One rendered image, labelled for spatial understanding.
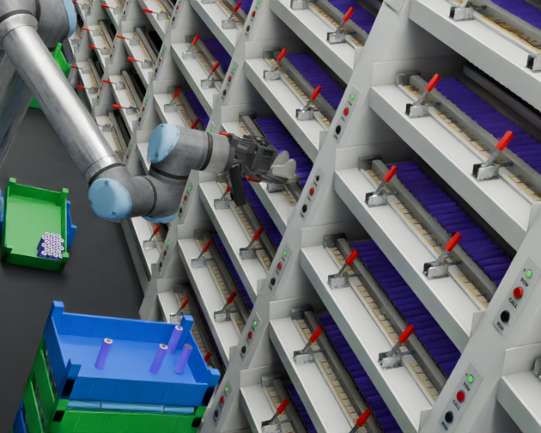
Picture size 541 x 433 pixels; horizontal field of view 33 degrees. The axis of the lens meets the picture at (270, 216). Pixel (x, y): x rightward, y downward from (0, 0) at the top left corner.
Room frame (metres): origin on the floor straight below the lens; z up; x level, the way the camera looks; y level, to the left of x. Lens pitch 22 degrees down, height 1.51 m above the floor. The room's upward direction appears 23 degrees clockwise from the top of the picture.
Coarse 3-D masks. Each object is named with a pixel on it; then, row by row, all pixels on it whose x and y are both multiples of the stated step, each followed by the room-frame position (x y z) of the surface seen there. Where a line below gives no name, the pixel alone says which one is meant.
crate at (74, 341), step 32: (64, 320) 1.53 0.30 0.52; (96, 320) 1.57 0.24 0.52; (128, 320) 1.60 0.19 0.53; (192, 320) 1.66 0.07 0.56; (64, 352) 1.48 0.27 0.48; (96, 352) 1.52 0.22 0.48; (128, 352) 1.57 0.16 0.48; (192, 352) 1.61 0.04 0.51; (64, 384) 1.35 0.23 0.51; (96, 384) 1.38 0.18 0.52; (128, 384) 1.41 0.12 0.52; (160, 384) 1.44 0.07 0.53; (192, 384) 1.48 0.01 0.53
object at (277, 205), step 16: (224, 112) 2.46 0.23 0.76; (240, 112) 2.48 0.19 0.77; (256, 112) 2.50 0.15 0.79; (272, 112) 2.52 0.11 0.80; (224, 128) 2.43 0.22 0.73; (256, 192) 2.15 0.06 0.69; (272, 192) 2.08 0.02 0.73; (272, 208) 2.03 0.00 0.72; (288, 208) 1.92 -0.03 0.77; (288, 224) 1.93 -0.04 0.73
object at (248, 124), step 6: (246, 120) 2.43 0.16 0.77; (246, 126) 2.42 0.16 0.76; (252, 126) 2.40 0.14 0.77; (246, 132) 2.38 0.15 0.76; (252, 132) 2.37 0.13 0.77; (258, 132) 2.36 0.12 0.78; (288, 186) 2.09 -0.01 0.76; (294, 186) 2.07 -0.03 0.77; (294, 192) 2.05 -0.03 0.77; (300, 192) 2.04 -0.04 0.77; (288, 198) 2.04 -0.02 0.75
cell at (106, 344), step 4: (104, 340) 1.48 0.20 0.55; (108, 340) 1.48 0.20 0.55; (104, 344) 1.48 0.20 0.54; (108, 344) 1.48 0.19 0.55; (100, 348) 1.48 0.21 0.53; (104, 348) 1.47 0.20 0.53; (108, 348) 1.48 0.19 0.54; (100, 352) 1.48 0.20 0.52; (104, 352) 1.47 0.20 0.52; (108, 352) 1.48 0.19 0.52; (100, 356) 1.48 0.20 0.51; (104, 356) 1.48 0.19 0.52; (96, 360) 1.48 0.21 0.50; (100, 360) 1.47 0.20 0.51; (104, 360) 1.48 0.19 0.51; (96, 364) 1.48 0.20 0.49; (100, 364) 1.48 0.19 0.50; (104, 364) 1.48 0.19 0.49; (96, 368) 1.48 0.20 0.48; (100, 368) 1.48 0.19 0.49
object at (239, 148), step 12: (228, 132) 1.97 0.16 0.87; (240, 144) 1.95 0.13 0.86; (252, 144) 1.97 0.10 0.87; (264, 144) 1.98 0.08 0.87; (228, 156) 1.93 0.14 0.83; (240, 156) 1.96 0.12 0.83; (252, 156) 1.97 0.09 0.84; (264, 156) 1.97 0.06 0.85; (276, 156) 1.98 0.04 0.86; (228, 168) 1.94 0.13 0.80; (240, 168) 1.98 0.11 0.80; (252, 168) 1.96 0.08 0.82; (264, 168) 1.99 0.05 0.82
